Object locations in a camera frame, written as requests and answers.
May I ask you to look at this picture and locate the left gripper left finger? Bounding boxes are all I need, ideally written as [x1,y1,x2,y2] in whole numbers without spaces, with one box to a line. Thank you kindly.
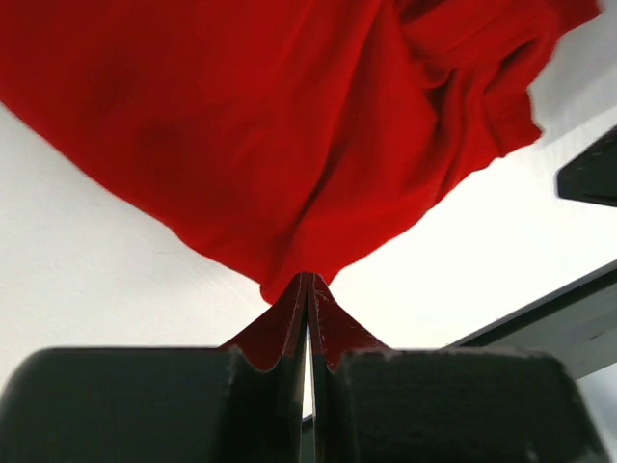
[1,274,308,462]

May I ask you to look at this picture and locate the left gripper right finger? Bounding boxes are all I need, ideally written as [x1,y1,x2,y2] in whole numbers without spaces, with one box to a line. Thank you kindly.
[307,274,609,462]

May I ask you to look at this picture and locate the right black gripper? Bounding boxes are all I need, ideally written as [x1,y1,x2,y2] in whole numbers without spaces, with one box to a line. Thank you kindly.
[556,126,617,207]

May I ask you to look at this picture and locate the red t-shirt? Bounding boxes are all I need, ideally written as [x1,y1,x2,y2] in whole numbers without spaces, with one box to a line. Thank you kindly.
[0,0,604,305]

